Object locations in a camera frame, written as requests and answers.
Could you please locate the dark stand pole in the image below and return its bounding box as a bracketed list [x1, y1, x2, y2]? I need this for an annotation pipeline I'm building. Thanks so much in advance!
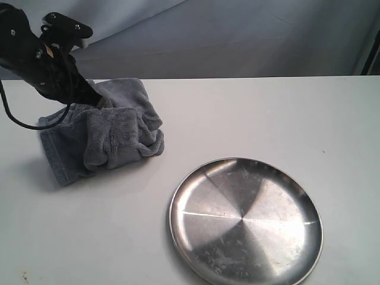
[360, 42, 379, 75]

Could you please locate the black cable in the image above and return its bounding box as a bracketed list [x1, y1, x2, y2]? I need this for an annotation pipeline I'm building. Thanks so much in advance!
[0, 50, 78, 131]

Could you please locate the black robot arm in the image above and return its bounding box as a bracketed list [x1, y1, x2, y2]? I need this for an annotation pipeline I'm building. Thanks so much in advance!
[1, 3, 102, 106]

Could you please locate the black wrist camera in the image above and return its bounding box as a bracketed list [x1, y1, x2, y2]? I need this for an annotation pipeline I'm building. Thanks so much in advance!
[40, 12, 93, 52]

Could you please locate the grey fleece cloth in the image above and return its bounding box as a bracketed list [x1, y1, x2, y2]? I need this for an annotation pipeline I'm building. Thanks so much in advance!
[39, 78, 164, 186]

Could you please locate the grey fabric backdrop curtain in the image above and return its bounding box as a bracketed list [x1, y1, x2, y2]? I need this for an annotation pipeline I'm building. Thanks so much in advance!
[12, 1, 379, 79]

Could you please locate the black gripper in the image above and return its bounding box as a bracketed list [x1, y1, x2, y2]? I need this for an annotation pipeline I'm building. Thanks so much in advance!
[17, 38, 102, 107]

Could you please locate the round stainless steel plate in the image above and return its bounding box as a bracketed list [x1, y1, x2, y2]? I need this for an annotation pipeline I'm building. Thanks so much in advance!
[167, 157, 324, 284]

